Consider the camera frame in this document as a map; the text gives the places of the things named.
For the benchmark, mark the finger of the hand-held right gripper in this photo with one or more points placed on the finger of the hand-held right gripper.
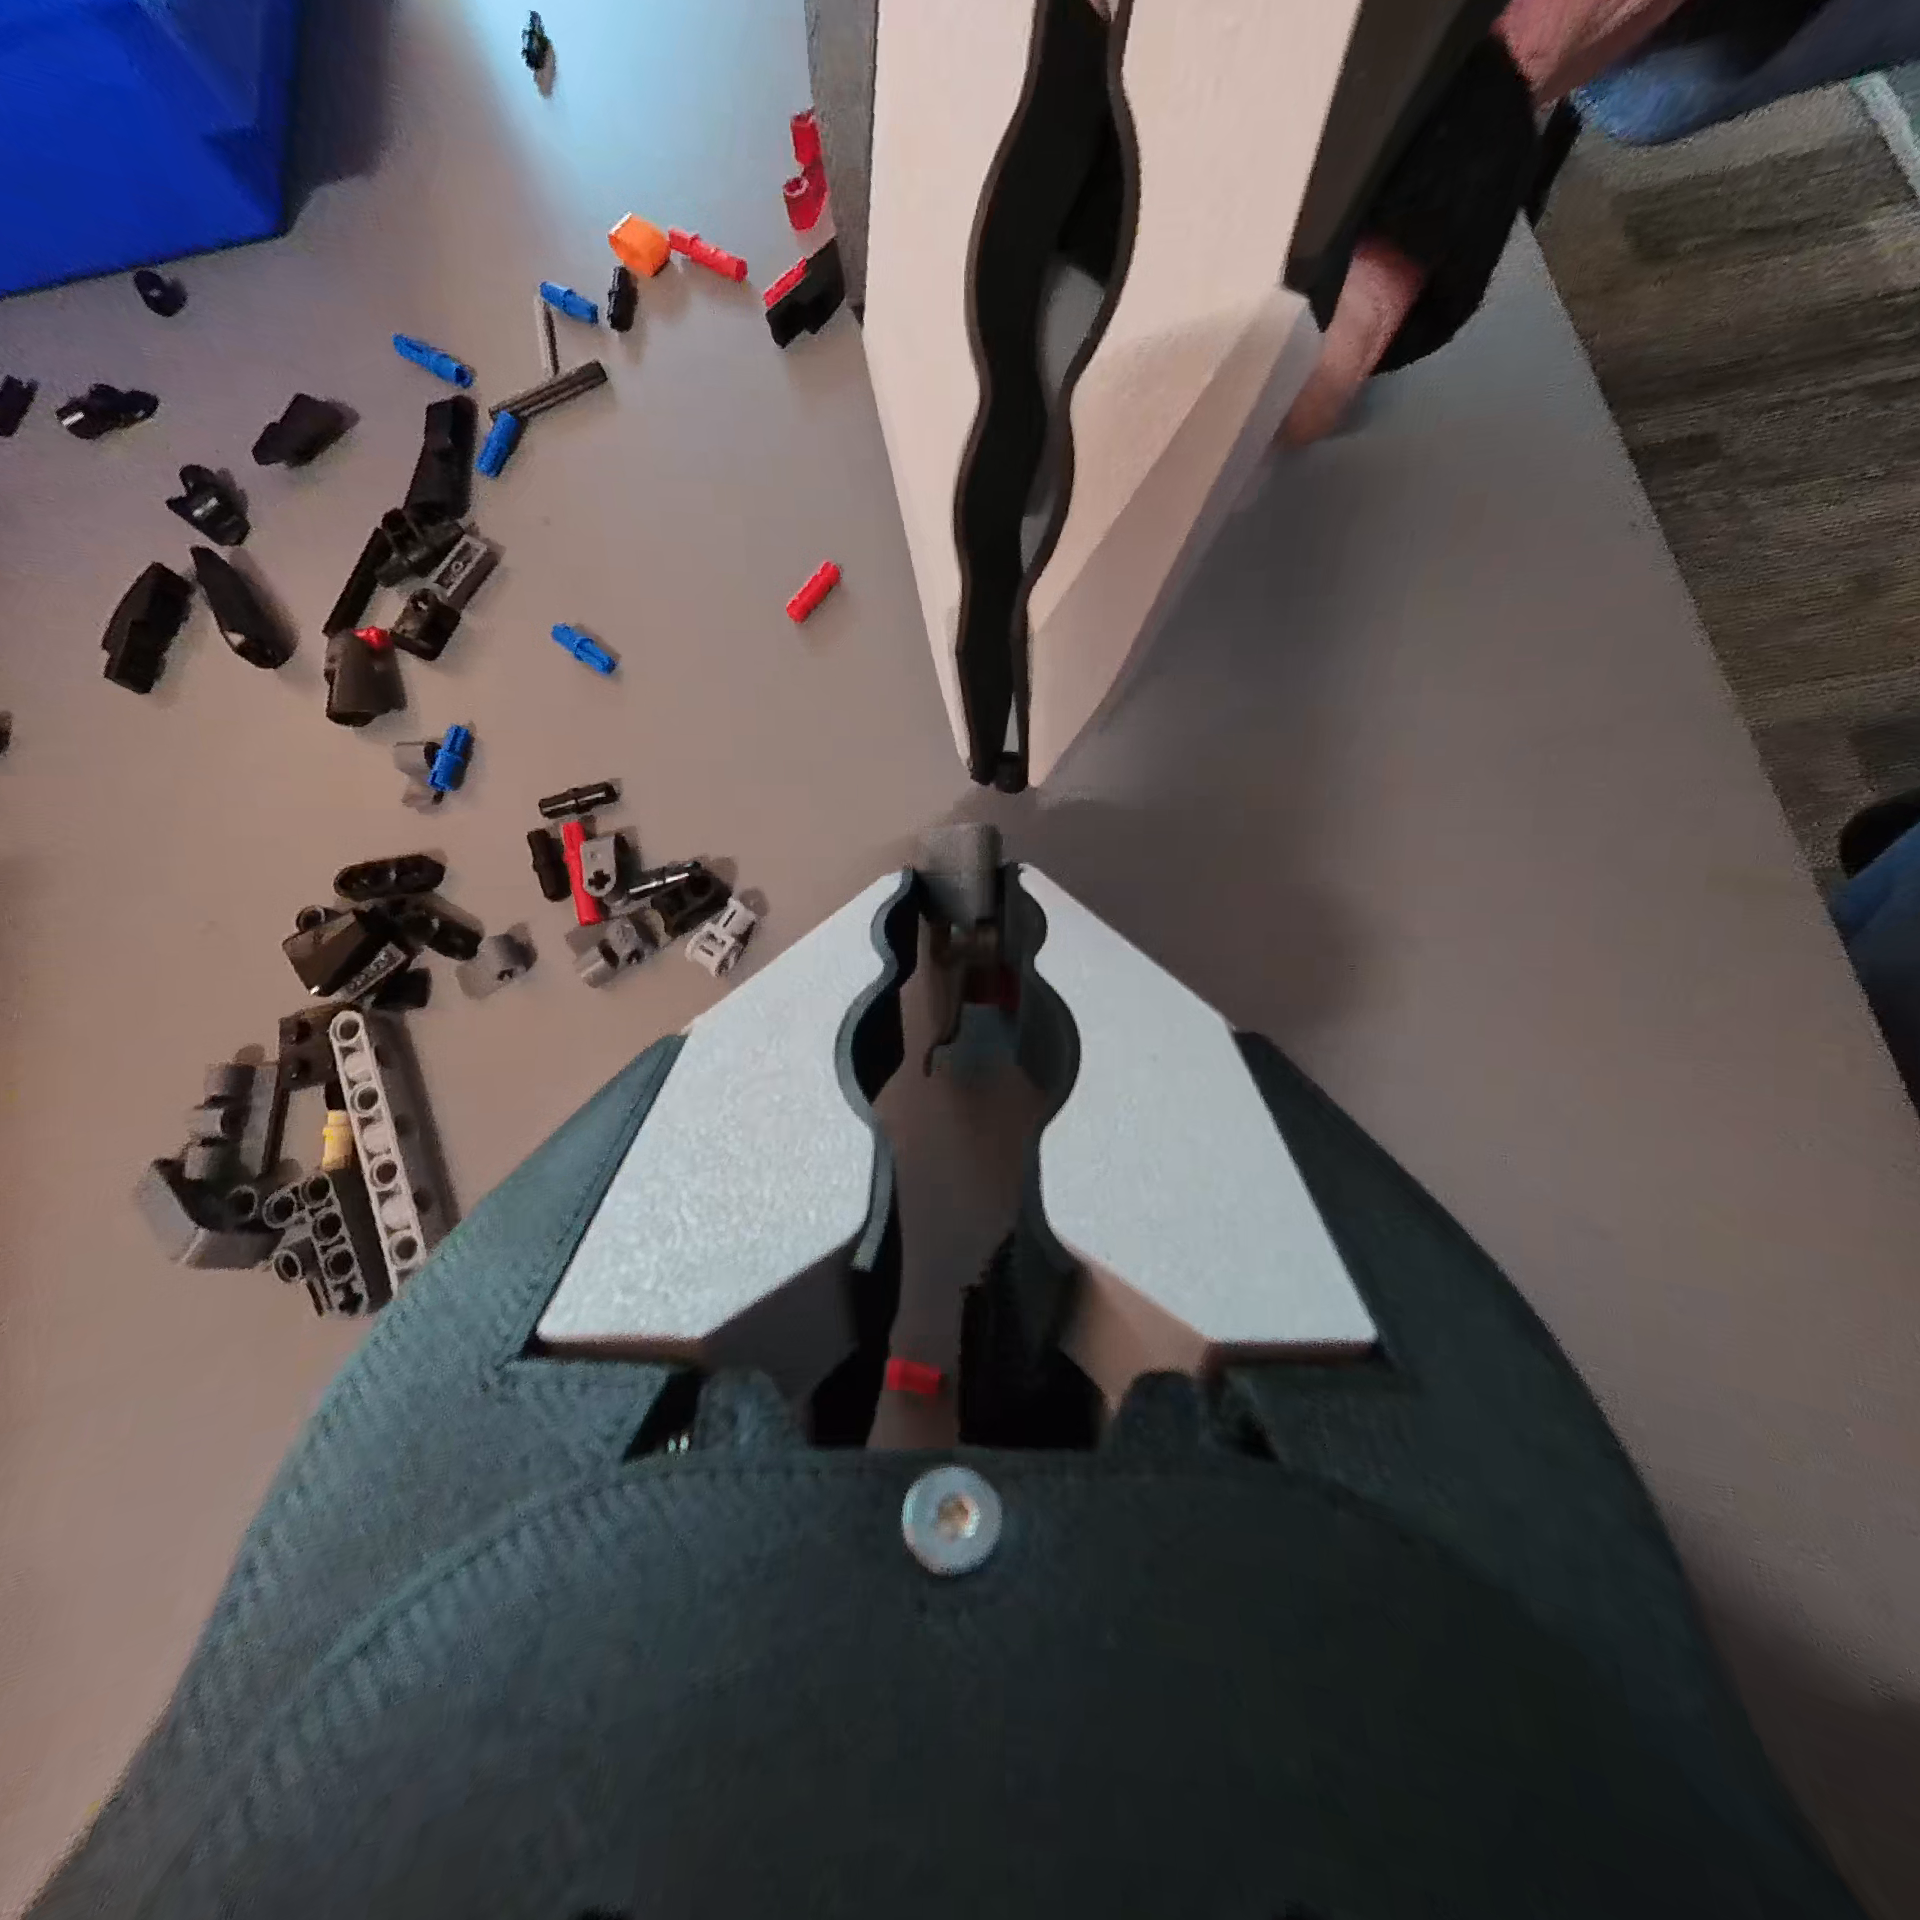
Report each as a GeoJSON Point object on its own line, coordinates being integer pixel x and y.
{"type": "Point", "coordinates": [1200, 182]}
{"type": "Point", "coordinates": [916, 226]}

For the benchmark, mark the black lego subassembly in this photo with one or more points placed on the black lego subassembly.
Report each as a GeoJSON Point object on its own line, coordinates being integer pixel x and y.
{"type": "Point", "coordinates": [681, 887]}

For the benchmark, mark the black holed lego beam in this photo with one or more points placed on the black holed lego beam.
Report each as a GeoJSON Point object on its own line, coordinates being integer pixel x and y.
{"type": "Point", "coordinates": [386, 874]}

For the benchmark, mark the blue lego pin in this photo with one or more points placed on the blue lego pin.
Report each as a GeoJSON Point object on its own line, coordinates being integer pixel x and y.
{"type": "Point", "coordinates": [567, 301]}
{"type": "Point", "coordinates": [432, 359]}
{"type": "Point", "coordinates": [498, 442]}
{"type": "Point", "coordinates": [448, 757]}
{"type": "Point", "coordinates": [582, 647]}

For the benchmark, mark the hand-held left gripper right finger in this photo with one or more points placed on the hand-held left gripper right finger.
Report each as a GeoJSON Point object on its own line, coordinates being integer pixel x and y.
{"type": "Point", "coordinates": [1200, 1186]}

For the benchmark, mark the person's blue sweater torso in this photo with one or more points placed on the person's blue sweater torso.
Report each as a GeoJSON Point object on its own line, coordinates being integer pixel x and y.
{"type": "Point", "coordinates": [1892, 975]}

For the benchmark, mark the pale grey lego axle joiner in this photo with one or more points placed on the pale grey lego axle joiner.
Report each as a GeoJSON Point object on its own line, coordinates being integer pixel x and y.
{"type": "Point", "coordinates": [724, 934]}

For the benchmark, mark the black lego pin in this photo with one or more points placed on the black lego pin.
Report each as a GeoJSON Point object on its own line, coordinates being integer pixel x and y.
{"type": "Point", "coordinates": [578, 800]}

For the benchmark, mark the blue plastic bin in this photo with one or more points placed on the blue plastic bin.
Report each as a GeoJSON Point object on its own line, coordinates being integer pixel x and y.
{"type": "Point", "coordinates": [119, 120]}

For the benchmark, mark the grey beam lego subassembly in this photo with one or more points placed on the grey beam lego subassembly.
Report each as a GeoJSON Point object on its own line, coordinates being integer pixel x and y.
{"type": "Point", "coordinates": [376, 1142]}

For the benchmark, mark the person's right hand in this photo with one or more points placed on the person's right hand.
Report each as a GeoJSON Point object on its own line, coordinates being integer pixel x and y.
{"type": "Point", "coordinates": [1358, 347]}

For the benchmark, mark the dark grey cross-hole lego piece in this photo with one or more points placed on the dark grey cross-hole lego piece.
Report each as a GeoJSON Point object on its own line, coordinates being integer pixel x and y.
{"type": "Point", "coordinates": [606, 862]}

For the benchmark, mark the small lego subassembly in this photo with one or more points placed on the small lego subassembly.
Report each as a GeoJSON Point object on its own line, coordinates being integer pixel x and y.
{"type": "Point", "coordinates": [968, 901]}

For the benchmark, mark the red curved lego piece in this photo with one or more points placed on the red curved lego piece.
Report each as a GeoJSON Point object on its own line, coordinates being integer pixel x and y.
{"type": "Point", "coordinates": [805, 166]}

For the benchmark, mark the small dark grey lego piece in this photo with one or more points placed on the small dark grey lego piece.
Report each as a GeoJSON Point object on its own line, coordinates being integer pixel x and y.
{"type": "Point", "coordinates": [494, 962]}

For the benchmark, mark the scattered black lego pieces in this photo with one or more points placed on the scattered black lego pieces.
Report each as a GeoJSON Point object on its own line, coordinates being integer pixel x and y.
{"type": "Point", "coordinates": [150, 622]}

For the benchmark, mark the long red lego pin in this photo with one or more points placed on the long red lego pin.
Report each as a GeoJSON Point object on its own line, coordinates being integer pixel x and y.
{"type": "Point", "coordinates": [705, 255]}

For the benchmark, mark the person's right forearm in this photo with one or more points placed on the person's right forearm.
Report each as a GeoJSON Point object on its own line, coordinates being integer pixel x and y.
{"type": "Point", "coordinates": [1724, 76]}

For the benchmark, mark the dark grey lego pin connector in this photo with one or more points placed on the dark grey lego pin connector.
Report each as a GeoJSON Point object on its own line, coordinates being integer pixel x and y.
{"type": "Point", "coordinates": [616, 946]}

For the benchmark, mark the light grey lego pin connector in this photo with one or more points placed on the light grey lego pin connector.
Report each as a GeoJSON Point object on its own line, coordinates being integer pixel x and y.
{"type": "Point", "coordinates": [416, 765]}

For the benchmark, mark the black lego panel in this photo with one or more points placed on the black lego panel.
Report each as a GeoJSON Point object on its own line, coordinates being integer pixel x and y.
{"type": "Point", "coordinates": [345, 955]}

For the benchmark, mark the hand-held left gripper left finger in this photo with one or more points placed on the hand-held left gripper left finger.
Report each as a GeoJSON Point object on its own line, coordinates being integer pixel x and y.
{"type": "Point", "coordinates": [705, 1186]}

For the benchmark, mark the orange lego piece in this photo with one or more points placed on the orange lego piece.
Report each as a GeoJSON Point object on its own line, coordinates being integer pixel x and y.
{"type": "Point", "coordinates": [641, 246]}

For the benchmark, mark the red lego axle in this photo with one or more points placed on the red lego axle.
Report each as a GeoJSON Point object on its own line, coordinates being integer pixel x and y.
{"type": "Point", "coordinates": [578, 874]}

